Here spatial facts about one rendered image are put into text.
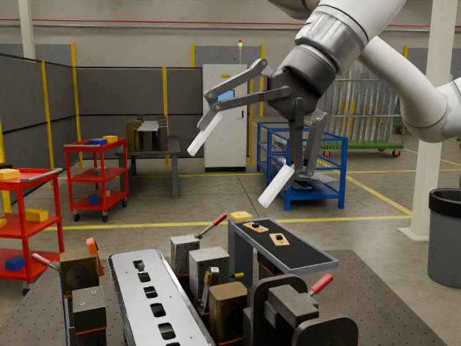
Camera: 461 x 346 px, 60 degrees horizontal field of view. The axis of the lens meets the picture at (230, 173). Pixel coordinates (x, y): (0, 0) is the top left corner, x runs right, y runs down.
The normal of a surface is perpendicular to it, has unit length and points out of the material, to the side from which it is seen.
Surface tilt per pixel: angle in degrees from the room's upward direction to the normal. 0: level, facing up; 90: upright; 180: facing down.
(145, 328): 0
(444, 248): 93
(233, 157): 90
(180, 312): 0
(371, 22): 111
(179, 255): 90
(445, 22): 90
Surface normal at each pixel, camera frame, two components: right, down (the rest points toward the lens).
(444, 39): 0.10, 0.21
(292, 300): 0.00, -0.98
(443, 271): -0.79, 0.18
